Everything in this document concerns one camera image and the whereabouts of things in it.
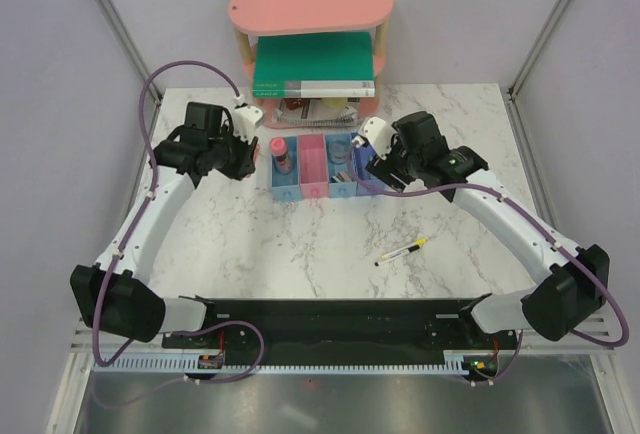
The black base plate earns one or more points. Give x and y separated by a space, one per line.
400 324

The white cable duct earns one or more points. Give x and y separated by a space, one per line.
307 361

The pink crayon bottle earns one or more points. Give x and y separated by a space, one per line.
282 159

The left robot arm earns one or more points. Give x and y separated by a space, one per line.
113 294

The pink oval shelf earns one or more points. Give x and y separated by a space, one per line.
252 19

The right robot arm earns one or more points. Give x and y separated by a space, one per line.
568 278

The yellow white marker pen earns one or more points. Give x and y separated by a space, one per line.
400 252

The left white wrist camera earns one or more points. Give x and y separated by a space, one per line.
246 119

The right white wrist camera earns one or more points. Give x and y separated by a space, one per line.
378 134

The spiral notebook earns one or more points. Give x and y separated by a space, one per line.
318 112

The green book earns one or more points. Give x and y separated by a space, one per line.
320 65

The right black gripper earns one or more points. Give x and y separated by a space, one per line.
384 167

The clear tape roll pack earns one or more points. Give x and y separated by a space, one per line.
338 151

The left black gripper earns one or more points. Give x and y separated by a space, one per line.
246 165

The four-compartment pastel organizer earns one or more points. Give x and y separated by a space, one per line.
313 173

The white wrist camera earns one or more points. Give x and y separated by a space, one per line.
246 119
378 134

